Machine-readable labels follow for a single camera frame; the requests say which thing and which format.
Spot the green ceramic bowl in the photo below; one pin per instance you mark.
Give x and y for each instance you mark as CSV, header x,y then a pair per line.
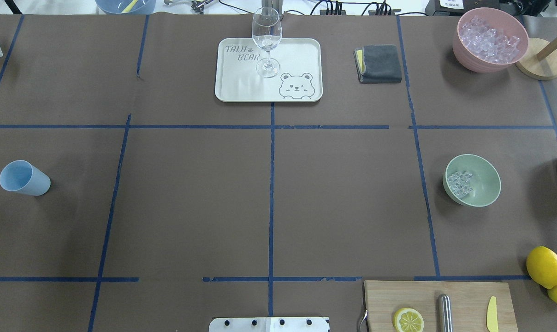
x,y
481,175

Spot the light blue plastic cup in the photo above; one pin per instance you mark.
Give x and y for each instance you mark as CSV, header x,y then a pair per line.
x,y
22,177

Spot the clear ice cube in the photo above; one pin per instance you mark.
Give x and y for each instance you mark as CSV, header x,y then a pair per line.
x,y
456,180
463,190

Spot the blue bowl with fork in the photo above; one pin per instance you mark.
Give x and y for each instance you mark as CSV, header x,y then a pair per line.
x,y
127,7

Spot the pink bowl of ice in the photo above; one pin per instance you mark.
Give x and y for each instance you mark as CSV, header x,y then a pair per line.
x,y
488,40

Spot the clear wine glass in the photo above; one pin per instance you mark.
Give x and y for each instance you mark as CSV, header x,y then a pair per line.
x,y
266,33

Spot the grey yellow folded cloth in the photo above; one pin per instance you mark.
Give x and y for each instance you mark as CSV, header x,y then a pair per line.
x,y
378,64

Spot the lemon half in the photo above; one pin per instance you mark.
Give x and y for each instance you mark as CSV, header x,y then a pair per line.
x,y
408,320

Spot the steel knife sharpener rod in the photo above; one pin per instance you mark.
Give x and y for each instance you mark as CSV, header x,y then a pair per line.
x,y
445,319

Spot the wooden cutting board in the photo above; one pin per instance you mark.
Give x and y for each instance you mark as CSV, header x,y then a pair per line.
x,y
468,300

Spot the yellow plastic knife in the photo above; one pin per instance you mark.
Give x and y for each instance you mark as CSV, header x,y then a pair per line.
x,y
492,315

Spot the wooden cup stand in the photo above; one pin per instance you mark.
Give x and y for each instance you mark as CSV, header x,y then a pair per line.
x,y
540,60

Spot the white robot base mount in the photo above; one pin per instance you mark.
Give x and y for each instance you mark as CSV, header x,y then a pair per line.
x,y
270,324

